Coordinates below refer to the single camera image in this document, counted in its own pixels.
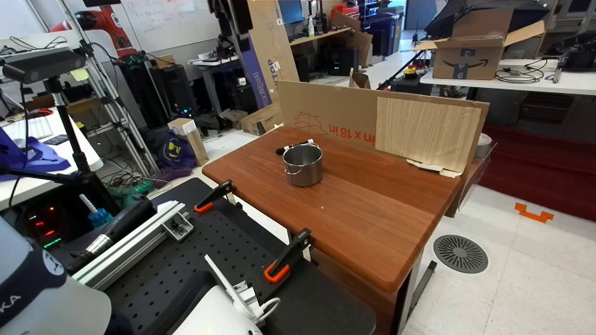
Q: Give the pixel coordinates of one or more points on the wood pattern sheet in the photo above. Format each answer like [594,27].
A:
[428,132]

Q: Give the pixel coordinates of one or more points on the black cylindrical tool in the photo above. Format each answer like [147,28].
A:
[123,225]

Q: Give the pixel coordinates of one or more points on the steel pot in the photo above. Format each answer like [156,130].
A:
[302,170]

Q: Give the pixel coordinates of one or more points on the emergency stop button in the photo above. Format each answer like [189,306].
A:
[410,72]

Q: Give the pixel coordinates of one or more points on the white table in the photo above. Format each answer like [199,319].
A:
[572,81]

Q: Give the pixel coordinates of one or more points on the silver stand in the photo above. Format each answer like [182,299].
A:
[116,116]

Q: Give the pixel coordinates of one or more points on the white keyboard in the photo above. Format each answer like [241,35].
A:
[32,128]

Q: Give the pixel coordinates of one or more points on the small cardboard box white top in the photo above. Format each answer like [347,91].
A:
[188,132]

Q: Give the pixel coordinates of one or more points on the flat cardboard box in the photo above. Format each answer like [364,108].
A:
[260,120]

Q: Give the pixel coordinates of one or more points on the whiteboard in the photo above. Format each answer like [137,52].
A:
[167,21]

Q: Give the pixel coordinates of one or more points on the brown cardboard panel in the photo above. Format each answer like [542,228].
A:
[326,111]

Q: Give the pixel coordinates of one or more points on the round floor drain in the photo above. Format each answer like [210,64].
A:
[460,253]

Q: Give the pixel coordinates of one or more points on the tall cardboard box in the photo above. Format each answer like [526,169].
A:
[272,51]

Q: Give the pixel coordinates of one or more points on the monitor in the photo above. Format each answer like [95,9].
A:
[291,10]

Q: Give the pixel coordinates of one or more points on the white spray bottle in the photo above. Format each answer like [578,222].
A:
[311,28]

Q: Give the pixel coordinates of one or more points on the camera on mount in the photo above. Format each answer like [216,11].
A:
[42,65]

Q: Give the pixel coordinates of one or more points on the black marker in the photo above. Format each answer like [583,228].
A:
[289,147]

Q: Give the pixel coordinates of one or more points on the black computer tower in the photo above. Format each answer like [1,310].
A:
[51,218]

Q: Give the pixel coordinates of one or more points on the open cardboard box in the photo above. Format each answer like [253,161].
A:
[465,58]

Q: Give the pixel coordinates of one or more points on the aluminium rail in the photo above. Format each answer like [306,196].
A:
[135,242]

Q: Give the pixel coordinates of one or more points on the red robot arm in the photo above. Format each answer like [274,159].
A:
[109,25]

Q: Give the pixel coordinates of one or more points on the purple bag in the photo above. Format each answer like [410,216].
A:
[174,151]

